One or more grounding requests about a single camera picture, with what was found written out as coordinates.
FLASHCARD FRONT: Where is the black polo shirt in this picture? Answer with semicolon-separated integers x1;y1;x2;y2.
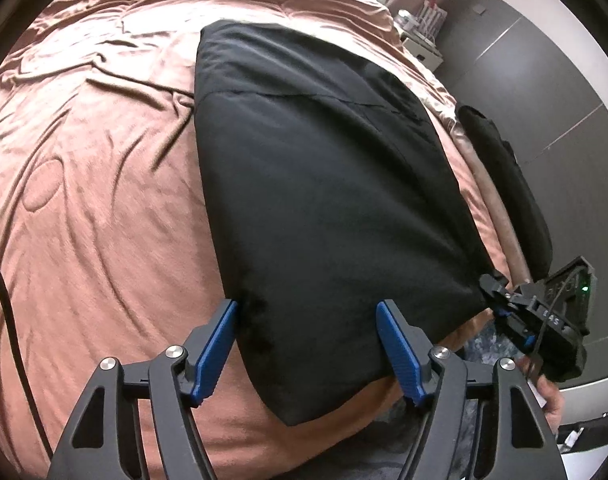
194;21;494;426

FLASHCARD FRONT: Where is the person right hand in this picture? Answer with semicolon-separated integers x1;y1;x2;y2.
517;356;566;436

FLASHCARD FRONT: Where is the black garment on bed edge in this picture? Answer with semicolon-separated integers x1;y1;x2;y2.
457;105;554;282

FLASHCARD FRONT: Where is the brown satin duvet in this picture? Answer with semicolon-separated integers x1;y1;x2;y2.
0;0;531;479

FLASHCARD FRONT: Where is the white bedside cabinet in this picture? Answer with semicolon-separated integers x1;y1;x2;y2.
403;36;444;73

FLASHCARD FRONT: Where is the black cable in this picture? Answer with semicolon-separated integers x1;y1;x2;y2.
0;242;55;461

